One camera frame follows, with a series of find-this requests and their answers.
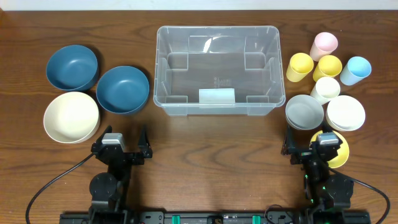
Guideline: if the small yellow bowl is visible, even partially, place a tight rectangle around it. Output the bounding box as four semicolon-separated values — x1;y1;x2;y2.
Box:
326;131;349;169

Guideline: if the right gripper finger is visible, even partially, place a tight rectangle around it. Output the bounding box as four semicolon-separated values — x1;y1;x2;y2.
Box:
281;125;295;155
322;123;343;145

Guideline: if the large cream bowl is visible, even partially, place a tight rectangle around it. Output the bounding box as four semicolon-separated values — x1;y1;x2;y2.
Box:
43;91;100;144

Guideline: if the dark blue bowl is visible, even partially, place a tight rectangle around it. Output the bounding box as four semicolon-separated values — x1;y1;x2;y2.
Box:
96;66;150;114
45;45;99;91

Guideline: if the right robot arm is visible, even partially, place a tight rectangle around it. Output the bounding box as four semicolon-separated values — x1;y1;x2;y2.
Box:
281;124;354;223

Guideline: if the golden yellow plastic cup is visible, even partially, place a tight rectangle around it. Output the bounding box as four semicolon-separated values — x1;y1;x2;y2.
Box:
313;55;343;82

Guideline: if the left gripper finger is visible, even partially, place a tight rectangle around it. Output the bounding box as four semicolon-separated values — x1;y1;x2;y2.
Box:
137;126;153;158
95;125;112;146

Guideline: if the light yellow plastic cup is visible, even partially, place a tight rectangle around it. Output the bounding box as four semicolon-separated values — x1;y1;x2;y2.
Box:
286;53;314;82

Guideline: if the small white bowl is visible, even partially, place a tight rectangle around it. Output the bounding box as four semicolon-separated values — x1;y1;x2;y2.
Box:
326;95;366;131

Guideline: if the pink plastic cup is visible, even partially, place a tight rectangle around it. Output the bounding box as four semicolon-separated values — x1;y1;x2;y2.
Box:
310;32;338;62

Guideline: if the dark blue bowl near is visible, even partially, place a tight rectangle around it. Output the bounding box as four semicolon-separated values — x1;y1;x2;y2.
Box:
96;66;150;114

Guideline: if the light blue plastic cup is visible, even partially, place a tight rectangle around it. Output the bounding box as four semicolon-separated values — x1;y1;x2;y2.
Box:
340;56;372;86

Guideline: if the small grey bowl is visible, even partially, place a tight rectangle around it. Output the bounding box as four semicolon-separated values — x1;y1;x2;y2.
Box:
285;95;324;130

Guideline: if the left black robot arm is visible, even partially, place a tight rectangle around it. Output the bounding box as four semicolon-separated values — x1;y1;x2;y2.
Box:
88;126;152;224

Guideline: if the clear plastic storage bin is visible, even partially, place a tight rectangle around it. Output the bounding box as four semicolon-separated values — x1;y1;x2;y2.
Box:
153;26;286;116

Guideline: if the left black cable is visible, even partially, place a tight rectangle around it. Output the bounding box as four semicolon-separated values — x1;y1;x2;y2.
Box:
25;152;96;224

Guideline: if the dark blue bowl far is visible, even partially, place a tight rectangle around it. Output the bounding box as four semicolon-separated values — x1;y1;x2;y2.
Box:
45;45;99;91

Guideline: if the cream plastic cup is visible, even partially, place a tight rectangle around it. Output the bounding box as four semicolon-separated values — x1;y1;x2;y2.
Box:
310;77;341;105

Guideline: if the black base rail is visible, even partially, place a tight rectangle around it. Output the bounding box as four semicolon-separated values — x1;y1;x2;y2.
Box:
59;210;371;224

